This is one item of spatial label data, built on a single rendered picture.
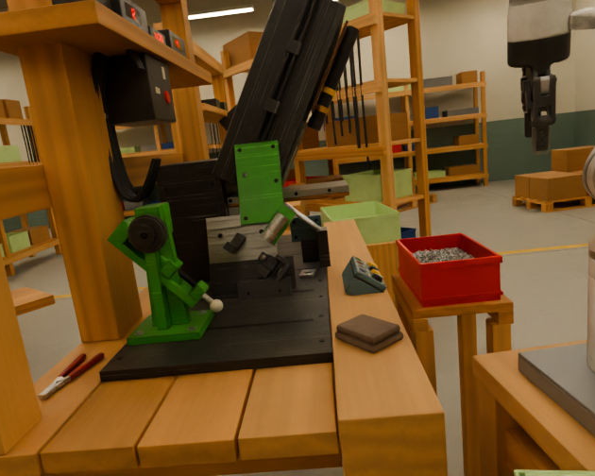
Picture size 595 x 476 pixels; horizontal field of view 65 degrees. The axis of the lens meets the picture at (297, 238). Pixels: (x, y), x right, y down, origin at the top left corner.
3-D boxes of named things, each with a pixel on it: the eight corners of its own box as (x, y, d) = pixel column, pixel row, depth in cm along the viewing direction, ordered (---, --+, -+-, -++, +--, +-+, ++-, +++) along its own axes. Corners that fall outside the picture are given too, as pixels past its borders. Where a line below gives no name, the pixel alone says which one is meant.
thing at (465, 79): (489, 185, 924) (485, 68, 880) (331, 202, 942) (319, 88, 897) (479, 183, 977) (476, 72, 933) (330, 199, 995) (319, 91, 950)
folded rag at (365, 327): (333, 338, 86) (332, 323, 85) (365, 325, 90) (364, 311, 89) (373, 355, 78) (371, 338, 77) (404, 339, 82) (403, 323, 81)
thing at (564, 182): (587, 195, 698) (588, 145, 683) (631, 201, 620) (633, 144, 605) (512, 205, 688) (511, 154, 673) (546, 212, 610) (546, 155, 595)
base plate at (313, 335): (324, 235, 188) (323, 230, 188) (333, 363, 81) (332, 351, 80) (222, 246, 191) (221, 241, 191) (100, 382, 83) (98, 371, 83)
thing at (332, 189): (346, 190, 145) (345, 179, 145) (349, 195, 130) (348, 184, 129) (223, 202, 148) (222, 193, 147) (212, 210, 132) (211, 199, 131)
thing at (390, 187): (393, 295, 368) (369, -34, 320) (240, 259, 547) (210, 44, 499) (434, 277, 400) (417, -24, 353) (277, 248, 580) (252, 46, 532)
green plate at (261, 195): (288, 223, 126) (281, 147, 127) (285, 220, 118) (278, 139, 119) (246, 227, 127) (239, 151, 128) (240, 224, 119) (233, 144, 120)
